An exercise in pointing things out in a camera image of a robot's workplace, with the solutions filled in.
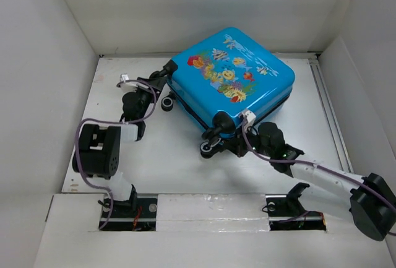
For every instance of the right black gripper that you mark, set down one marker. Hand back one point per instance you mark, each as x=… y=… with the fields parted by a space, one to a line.
x=237 y=146

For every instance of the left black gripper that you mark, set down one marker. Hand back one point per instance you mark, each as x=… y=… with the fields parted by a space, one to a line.
x=158 y=83

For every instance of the blue kids suitcase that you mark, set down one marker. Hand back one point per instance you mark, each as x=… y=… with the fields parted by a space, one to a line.
x=219 y=77

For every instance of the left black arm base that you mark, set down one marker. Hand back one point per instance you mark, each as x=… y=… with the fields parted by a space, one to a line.
x=139 y=213

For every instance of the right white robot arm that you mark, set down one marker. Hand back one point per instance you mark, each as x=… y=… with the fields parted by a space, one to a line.
x=366 y=201

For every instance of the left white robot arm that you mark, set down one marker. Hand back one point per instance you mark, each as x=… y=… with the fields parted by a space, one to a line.
x=98 y=142

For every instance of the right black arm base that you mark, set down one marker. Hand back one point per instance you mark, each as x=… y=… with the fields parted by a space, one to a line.
x=286 y=213

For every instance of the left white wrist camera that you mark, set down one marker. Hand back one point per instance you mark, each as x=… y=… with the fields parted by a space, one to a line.
x=125 y=84

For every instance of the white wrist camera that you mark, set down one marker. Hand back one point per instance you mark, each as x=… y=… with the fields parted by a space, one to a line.
x=249 y=119
x=125 y=84

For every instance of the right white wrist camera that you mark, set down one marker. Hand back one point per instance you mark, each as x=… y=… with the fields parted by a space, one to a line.
x=249 y=119

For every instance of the aluminium frame rail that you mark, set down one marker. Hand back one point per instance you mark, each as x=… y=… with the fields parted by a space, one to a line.
x=330 y=115

